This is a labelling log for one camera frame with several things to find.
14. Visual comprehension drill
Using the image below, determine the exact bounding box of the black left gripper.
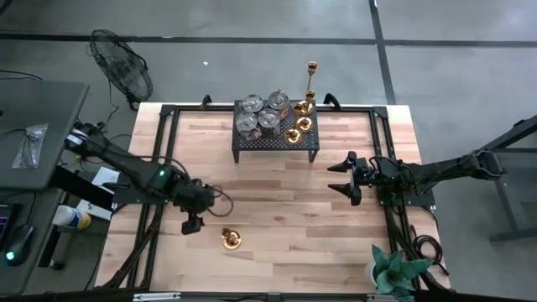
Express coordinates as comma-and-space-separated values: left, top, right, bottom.
173, 179, 216, 237

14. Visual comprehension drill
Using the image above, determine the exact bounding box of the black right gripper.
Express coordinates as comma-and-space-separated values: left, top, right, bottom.
326, 150, 379, 207

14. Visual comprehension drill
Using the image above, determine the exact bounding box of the metal candle tin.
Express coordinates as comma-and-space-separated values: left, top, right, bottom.
240, 94, 265, 114

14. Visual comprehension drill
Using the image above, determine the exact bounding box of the tall thin brass candlestick holder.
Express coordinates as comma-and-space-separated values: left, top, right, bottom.
295, 60, 319, 117

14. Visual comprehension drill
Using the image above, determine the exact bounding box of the black perforated metal shelf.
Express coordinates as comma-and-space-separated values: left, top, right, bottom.
232, 99, 321, 164

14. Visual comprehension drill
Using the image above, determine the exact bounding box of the white paper sheet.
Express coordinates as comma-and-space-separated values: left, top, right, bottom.
90, 167, 121, 189

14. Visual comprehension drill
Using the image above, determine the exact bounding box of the green potted succulent plant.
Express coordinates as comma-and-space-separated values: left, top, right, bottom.
363, 244, 436, 302

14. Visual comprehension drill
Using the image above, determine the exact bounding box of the white wipes canister yellow lid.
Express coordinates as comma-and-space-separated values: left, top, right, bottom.
51, 204, 93, 231

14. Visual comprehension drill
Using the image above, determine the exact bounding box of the black floor fan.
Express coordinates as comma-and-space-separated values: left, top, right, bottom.
86, 28, 154, 112

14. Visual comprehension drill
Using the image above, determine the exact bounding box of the dark grey computer desk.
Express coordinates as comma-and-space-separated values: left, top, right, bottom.
0, 187, 65, 297

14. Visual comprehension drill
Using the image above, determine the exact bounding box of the grey metal side table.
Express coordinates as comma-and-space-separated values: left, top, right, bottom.
461, 112, 537, 244

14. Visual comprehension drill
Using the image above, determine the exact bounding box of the clear plastic bag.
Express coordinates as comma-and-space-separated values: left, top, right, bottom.
11, 122, 50, 170

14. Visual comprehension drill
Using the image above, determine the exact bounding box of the black computer mouse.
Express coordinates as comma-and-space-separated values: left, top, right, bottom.
3, 223, 35, 267

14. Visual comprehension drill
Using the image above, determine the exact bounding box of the black backlit keyboard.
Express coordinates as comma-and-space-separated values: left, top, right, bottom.
0, 204, 13, 248

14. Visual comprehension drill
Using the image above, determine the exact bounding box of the black aluminium table frame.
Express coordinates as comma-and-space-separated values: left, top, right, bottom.
95, 94, 453, 297

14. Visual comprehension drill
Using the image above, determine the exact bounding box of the coiled black cable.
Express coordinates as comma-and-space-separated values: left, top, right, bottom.
409, 224, 451, 277

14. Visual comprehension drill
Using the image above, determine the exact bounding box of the silver aluminium bracket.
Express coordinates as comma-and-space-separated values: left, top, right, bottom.
132, 292, 182, 302

